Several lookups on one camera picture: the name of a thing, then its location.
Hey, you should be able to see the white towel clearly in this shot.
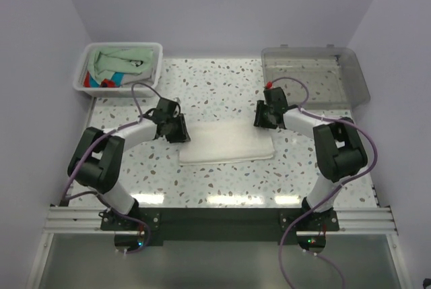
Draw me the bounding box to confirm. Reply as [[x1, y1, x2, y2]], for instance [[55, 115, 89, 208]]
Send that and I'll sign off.
[[178, 120, 275, 166]]

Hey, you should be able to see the mint green towel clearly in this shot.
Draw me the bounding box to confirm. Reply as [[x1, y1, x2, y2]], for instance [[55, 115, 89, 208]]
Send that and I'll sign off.
[[87, 46, 155, 85]]

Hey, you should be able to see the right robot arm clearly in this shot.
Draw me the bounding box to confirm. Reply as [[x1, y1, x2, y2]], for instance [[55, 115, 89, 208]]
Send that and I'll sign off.
[[254, 87, 368, 230]]

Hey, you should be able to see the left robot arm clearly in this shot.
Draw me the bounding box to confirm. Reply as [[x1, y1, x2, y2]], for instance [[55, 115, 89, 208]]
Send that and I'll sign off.
[[67, 98, 190, 230]]

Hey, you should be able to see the colourful striped towel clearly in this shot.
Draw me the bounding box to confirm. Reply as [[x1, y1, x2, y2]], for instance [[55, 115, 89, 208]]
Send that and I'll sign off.
[[83, 71, 124, 88]]

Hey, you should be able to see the clear grey plastic bin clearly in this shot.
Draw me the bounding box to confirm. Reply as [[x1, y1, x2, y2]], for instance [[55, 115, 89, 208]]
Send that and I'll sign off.
[[261, 46, 370, 110]]

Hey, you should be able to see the white plastic basket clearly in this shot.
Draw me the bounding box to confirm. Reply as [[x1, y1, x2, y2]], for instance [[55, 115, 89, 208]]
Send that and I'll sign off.
[[73, 42, 163, 98]]

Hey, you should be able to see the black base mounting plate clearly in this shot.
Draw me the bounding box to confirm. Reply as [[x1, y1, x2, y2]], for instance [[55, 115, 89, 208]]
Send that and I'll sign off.
[[98, 207, 340, 249]]

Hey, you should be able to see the aluminium frame rail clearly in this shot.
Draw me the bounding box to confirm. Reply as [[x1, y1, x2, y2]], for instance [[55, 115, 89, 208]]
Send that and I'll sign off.
[[42, 181, 400, 236]]

